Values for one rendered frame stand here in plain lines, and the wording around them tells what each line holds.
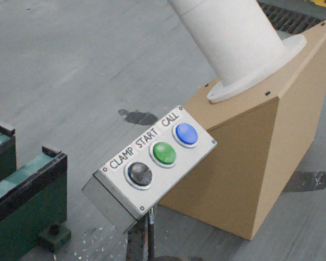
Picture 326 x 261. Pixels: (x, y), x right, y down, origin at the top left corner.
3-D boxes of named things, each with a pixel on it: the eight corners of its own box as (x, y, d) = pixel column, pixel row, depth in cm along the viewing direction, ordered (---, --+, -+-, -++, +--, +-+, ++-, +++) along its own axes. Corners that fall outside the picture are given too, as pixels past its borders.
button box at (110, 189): (122, 236, 79) (144, 215, 75) (78, 190, 80) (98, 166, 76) (199, 163, 91) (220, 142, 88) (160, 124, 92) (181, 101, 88)
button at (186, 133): (183, 154, 85) (190, 146, 84) (165, 136, 85) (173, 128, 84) (195, 143, 87) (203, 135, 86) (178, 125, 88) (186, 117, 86)
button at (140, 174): (136, 197, 78) (143, 188, 77) (117, 177, 78) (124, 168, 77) (151, 183, 80) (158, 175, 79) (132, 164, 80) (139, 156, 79)
